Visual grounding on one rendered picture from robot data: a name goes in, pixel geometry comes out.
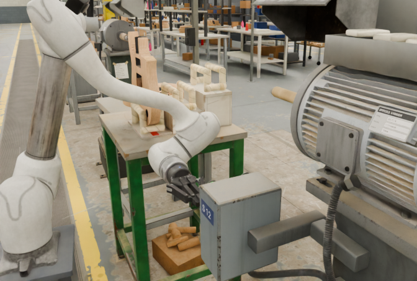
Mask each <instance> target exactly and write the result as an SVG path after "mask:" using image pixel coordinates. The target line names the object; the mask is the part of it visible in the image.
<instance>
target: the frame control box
mask: <svg viewBox="0 0 417 281"><path fill-rule="evenodd" d="M281 196H282V189H281V187H280V186H278V185H277V184H276V183H274V182H273V181H271V180H270V179H269V178H267V177H266V176H265V175H263V174H261V173H260V172H252V173H249V174H245V175H241V176H236V177H232V178H228V179H224V180H220V181H215V182H211V183H208V184H203V185H200V240H201V258H202V260H203V261H204V263H205V264H206V266H207V267H208V269H209V270H210V271H211V273H212V274H213V276H214V277H215V279H216V280H217V281H227V280H230V279H233V278H235V277H238V276H240V275H243V274H246V273H248V275H249V276H251V277H253V278H257V279H272V278H281V277H299V276H311V277H317V278H319V279H321V280H322V281H328V280H327V278H326V274H325V273H324V272H323V271H321V270H317V269H289V270H276V271H268V272H257V271H255V270H257V269H260V268H262V267H265V266H267V265H270V264H273V263H275V262H277V260H278V249H279V247H276V248H273V249H270V250H268V251H264V252H261V253H259V254H255V253H254V251H253V250H252V249H251V248H250V247H249V246H248V231H249V230H253V229H255V228H259V227H262V226H265V225H269V224H271V223H275V222H277V221H280V208H281Z"/></svg>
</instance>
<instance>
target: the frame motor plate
mask: <svg viewBox="0 0 417 281"><path fill-rule="evenodd" d="M334 186H335V184H334V183H332V182H331V181H329V180H328V179H325V178H324V177H322V176H318V177H314V178H311V179H307V180H306V188H305V189H306V191H307V192H309V193H311V194H312V195H314V196H315V197H316V198H318V199H320V200H321V201H322V202H324V203H326V204H327V205H328V204H329V201H330V197H331V193H332V190H333V187H334ZM336 211H338V212H340V213H341V214H342V215H344V216H345V217H347V218H348V219H350V220H351V221H353V222H354V223H356V224H357V225H359V226H360V227H362V228H363V229H365V230H366V231H368V232H369V233H371V234H373V235H374V236H376V237H377V238H379V239H380V240H382V241H383V242H385V243H386V244H388V245H389V246H391V247H392V248H394V249H395V250H397V251H398V252H400V253H401V254H403V255H404V256H406V257H407V258H409V259H410V260H412V261H413V262H415V263H416V264H417V229H415V230H414V229H412V228H410V227H409V226H406V225H405V224H403V223H402V222H400V221H398V220H396V219H394V218H393V217H391V216H390V215H388V214H386V213H384V212H383V211H381V210H379V209H378V208H375V207H374V206H372V205H371V204H369V203H367V202H365V201H363V200H362V199H360V198H359V197H356V196H355V195H353V194H352V193H350V192H346V191H344V190H342V192H341V195H340V197H339V200H338V204H337V209H336Z"/></svg>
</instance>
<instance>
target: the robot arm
mask: <svg viewBox="0 0 417 281"><path fill-rule="evenodd" d="M65 4H66V3H65V2H60V1H59V0H31V1H30V2H28V3H27V13H28V16H29V19H30V21H31V23H32V25H33V26H34V28H35V29H36V31H37V32H38V33H39V48H40V51H41V52H42V60H41V64H40V71H39V76H38V83H37V90H36V94H35V101H34V108H33V112H32V119H31V124H30V131H29V139H28V143H27V150H25V151H24V152H23V153H21V154H20V155H19V156H18V157H17V161H16V166H15V169H14V173H13V175H12V177H10V178H8V179H6V180H5V181H4V182H3V183H2V184H0V241H1V244H2V250H3V255H2V259H1V262H0V276H3V275H6V274H10V273H13V272H18V271H20V276H21V277H27V276H28V275H29V274H30V271H31V270H32V269H33V268H36V267H42V266H52V265H55V264H57V262H58V258H57V256H56V254H57V247H58V239H59V238H60V236H61V234H60V231H52V220H51V218H52V205H53V201H54V199H55V197H56V194H57V192H58V187H59V183H60V173H61V159H60V157H59V156H58V155H57V154H56V149H57V145H58V139H59V135H60V128H61V122H62V118H63V112H64V108H65V102H66V96H67V92H68V86H69V82H70V76H71V69H72V68H73V69H74V70H75V71H76V72H77V73H78V74H79V75H81V76H82V77H83V78H84V79H85V80H86V81H87V82H88V83H89V84H90V85H92V86H93V87H94V88H96V89H97V90H98V91H100V92H101V93H103V94H105V95H107V96H109V97H112V98H114V99H118V100H122V101H125V102H130V103H133V104H138V105H144V106H147V107H152V108H155V109H160V110H163V111H166V112H168V113H169V114H171V115H172V116H173V118H174V119H175V122H176V124H175V127H174V129H175V131H176V134H175V135H174V136H173V137H172V138H170V139H169V140H167V141H164V142H160V143H157V144H154V145H153V146H152V147H151V148H150V149H149V152H148V160H149V162H150V165H151V167H152V168H153V170H154V172H155V173H157V175H159V176H161V177H162V178H163V179H164V181H165V182H166V183H167V184H166V191H167V192H168V193H170V194H173V195H174V196H176V197H177V198H178V199H180V200H182V201H183V202H184V203H189V202H191V204H192V205H195V206H196V207H199V208H200V189H199V188H198V187H197V185H196V182H197V183H198V184H199V185H203V184H205V182H204V177H203V176H202V177H200V178H199V179H197V178H196V177H195V176H193V175H192V174H191V172H190V170H189V168H188V166H187V164H186V163H187V162H188V160H190V158H192V157H193V156H195V155H196V154H198V153H200V152H201V151H202V150H203V149H205V148H206V147H207V146H208V145H209V144H210V143H211V142H212V141H213V140H214V139H215V137H216V136H217V135H218V133H219V131H220V121H219V119H218V118H217V116H216V115H215V114H214V113H211V112H202V113H201V114H199V113H198V112H193V111H190V110H189V109H188V108H187V107H186V106H185V105H184V104H182V103H181V102H180V101H178V100H177V99H175V98H173V97H171V96H167V95H165V94H162V93H158V92H155V91H151V90H149V89H145V88H142V87H138V86H134V85H132V84H128V83H125V82H123V81H120V80H118V79H116V78H114V77H113V76H112V75H110V74H109V73H108V71H107V70H106V69H105V68H104V65H103V64H102V62H101V60H100V59H99V57H98V55H97V53H96V51H95V49H94V47H93V45H92V43H91V42H90V40H89V39H88V37H87V36H86V34H85V31H86V20H85V18H84V15H83V14H82V13H80V14H78V15H76V14H75V13H74V12H72V11H71V10H70V9H68V8H67V7H66V6H65Z"/></svg>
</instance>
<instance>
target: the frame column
mask: <svg viewBox="0 0 417 281"><path fill-rule="evenodd" d="M334 220H335V222H336V225H337V227H336V228H337V229H338V230H340V231H341V232H343V233H344V234H345V235H346V236H348V237H350V238H351V239H352V240H354V241H355V242H356V243H358V244H359V245H361V246H362V247H363V248H365V249H366V250H368V251H369V252H370V257H369V265H368V266H367V268H365V269H362V270H360V271H358V272H353V271H352V270H351V269H350V268H348V267H347V266H346V265H344V264H343V263H342V262H341V261H340V260H338V259H337V258H336V257H334V256H333V263H332V266H333V272H334V276H335V278H338V277H341V278H342V279H344V280H345V281H417V264H416V263H415V262H413V261H412V260H410V259H409V258H407V257H406V256H404V255H403V254H401V253H400V252H398V251H397V250H395V249H394V248H392V247H391V246H389V245H388V244H386V243H385V242H383V241H382V240H380V239H379V238H377V237H376V236H374V235H373V234H371V233H369V232H368V231H366V230H365V229H363V228H362V227H360V226H359V225H357V224H356V223H354V222H353V221H351V220H350V219H348V218H347V217H345V216H344V215H342V214H341V213H340V212H338V211H336V213H335V219H334Z"/></svg>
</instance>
